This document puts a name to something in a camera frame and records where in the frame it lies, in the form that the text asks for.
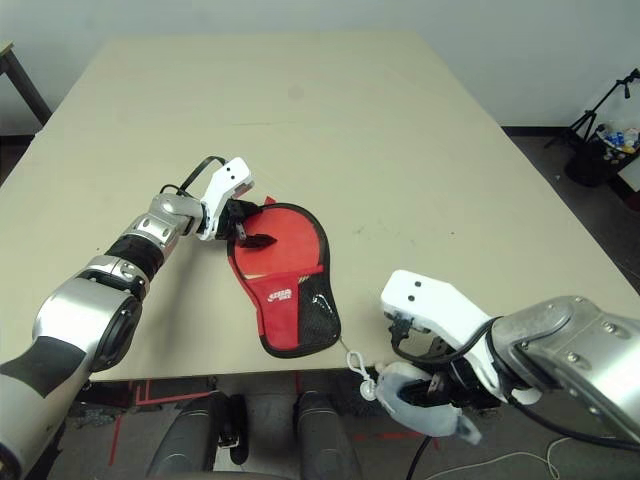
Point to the grey robot left leg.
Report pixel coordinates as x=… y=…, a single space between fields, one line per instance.
x=195 y=440

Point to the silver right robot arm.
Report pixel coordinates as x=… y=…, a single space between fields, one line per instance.
x=575 y=350

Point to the black tripod stand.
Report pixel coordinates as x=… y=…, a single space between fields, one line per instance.
x=590 y=117

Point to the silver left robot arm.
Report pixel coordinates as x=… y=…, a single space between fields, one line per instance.
x=85 y=310

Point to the beige side table black frame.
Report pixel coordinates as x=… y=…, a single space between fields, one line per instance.
x=22 y=80

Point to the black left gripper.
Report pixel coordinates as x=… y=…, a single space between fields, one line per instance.
x=231 y=220

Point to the grey robot right leg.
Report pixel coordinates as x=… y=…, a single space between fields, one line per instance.
x=325 y=440

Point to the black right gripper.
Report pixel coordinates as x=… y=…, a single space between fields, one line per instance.
x=470 y=387

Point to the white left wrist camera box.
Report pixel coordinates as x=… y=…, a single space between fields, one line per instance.
x=225 y=187

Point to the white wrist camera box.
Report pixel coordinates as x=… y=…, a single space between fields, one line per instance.
x=435 y=305
x=225 y=187

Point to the red ping-pong paddle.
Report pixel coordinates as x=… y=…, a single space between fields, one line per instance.
x=295 y=240

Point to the grey robot leg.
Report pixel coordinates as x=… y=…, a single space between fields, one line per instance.
x=195 y=440
x=325 y=440

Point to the black bin with colourful items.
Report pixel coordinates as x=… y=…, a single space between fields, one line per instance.
x=595 y=165

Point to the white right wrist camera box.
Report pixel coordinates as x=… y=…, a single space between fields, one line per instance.
x=435 y=305

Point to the red black paddle case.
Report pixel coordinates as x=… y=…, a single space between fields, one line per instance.
x=280 y=320

